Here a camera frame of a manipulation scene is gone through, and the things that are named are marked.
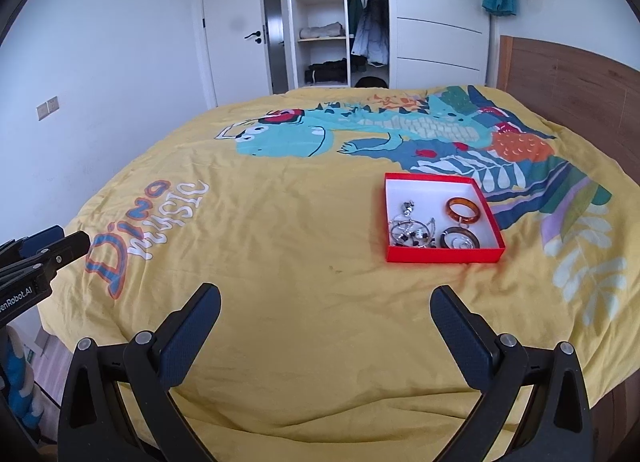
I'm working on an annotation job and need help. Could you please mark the brown bead bracelet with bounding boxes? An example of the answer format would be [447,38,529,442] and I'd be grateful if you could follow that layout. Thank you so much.
[390,219,436,248]

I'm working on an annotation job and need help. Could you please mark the white wardrobe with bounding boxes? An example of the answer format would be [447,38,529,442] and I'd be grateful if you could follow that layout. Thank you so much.
[282,0,493,93]

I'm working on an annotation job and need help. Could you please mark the amber bangle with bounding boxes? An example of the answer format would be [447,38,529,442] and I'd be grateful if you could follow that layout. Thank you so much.
[445,197,482,225]

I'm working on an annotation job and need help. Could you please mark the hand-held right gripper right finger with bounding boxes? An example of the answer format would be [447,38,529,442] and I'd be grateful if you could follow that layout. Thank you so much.
[430,284,596,462]

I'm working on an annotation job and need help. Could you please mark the wooden headboard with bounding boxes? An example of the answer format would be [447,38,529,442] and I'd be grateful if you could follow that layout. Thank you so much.
[497,34,640,178]

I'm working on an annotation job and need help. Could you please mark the white door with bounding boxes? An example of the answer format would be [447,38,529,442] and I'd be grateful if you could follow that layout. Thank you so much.
[200,0,273,108]

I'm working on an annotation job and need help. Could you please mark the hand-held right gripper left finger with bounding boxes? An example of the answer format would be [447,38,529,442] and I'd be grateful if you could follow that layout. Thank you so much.
[57,283,222,462]

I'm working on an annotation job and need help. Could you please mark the silver chain necklace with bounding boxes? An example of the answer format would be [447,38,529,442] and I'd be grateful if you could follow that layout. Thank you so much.
[391,214,441,235]

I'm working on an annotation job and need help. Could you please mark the hanging jackets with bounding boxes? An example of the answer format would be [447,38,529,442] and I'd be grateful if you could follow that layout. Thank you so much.
[346,0,390,65]

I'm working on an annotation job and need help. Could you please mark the red jewelry box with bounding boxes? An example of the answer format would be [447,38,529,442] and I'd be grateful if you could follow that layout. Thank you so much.
[384,172,506,264]

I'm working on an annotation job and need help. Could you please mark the dark brown bangle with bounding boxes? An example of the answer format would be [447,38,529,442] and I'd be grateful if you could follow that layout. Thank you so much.
[439,226,481,250]

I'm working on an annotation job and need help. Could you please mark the yellow printed blanket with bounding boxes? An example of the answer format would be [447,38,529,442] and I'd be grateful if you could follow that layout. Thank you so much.
[37,84,640,448]

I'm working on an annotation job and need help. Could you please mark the black folded clothes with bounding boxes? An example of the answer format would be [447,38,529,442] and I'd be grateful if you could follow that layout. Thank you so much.
[305,58,348,85]

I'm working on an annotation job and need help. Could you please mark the beige folded clothes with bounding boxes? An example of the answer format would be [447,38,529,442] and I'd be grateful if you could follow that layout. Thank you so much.
[299,22,347,40]

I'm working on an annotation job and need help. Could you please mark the white light switch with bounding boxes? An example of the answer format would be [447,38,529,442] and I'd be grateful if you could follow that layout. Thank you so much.
[36,96,61,120]

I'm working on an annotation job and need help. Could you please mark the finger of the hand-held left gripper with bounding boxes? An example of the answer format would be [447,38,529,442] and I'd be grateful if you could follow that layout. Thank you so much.
[0,225,66,263]
[0,231,92,288]

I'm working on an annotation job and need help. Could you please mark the person's left hand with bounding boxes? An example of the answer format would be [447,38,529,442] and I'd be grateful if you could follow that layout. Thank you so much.
[0,327,47,433]

